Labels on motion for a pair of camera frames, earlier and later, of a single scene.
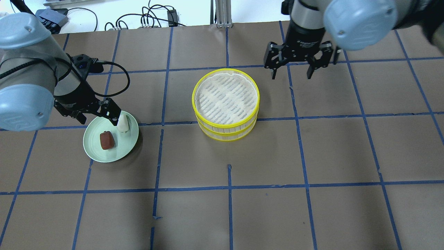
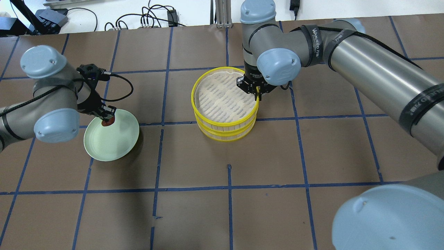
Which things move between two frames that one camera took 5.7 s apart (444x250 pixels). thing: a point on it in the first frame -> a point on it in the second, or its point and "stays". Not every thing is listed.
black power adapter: x=172 y=18 stays
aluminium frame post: x=223 y=14 stays
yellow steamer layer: x=226 y=99 stays
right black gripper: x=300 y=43 -> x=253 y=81
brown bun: x=107 y=140 -> x=105 y=123
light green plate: x=124 y=142 stays
